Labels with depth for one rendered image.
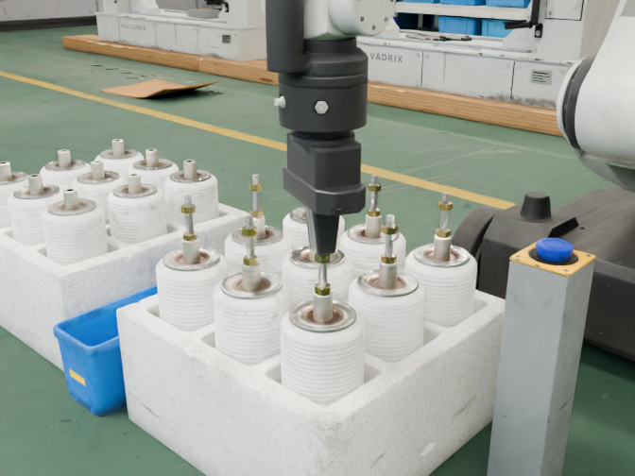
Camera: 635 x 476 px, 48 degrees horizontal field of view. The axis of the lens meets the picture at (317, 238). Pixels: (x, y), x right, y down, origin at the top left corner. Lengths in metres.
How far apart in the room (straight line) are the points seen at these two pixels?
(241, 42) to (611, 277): 3.24
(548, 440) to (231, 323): 0.40
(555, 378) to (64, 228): 0.75
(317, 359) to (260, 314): 0.11
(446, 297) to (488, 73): 2.18
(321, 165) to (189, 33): 3.86
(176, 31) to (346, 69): 3.98
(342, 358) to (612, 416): 0.51
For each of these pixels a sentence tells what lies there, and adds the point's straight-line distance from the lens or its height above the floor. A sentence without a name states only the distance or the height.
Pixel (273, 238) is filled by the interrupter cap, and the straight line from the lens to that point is 1.01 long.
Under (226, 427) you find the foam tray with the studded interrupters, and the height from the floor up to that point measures 0.10.
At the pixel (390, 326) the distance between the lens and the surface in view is 0.86.
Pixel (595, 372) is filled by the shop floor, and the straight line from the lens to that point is 1.26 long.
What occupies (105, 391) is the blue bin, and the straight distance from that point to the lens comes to 1.10.
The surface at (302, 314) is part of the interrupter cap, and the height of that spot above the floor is 0.25.
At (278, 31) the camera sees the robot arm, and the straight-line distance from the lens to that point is 0.66.
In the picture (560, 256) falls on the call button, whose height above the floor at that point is 0.32.
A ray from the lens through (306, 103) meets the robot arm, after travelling 0.68.
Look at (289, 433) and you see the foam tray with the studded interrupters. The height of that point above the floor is 0.15.
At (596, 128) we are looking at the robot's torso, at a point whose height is 0.41.
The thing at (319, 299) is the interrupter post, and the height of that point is 0.28.
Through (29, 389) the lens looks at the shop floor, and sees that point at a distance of 1.22.
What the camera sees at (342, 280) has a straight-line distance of 0.93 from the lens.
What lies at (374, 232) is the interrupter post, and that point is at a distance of 1.02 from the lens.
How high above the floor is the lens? 0.62
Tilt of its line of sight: 21 degrees down
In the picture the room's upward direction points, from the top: straight up
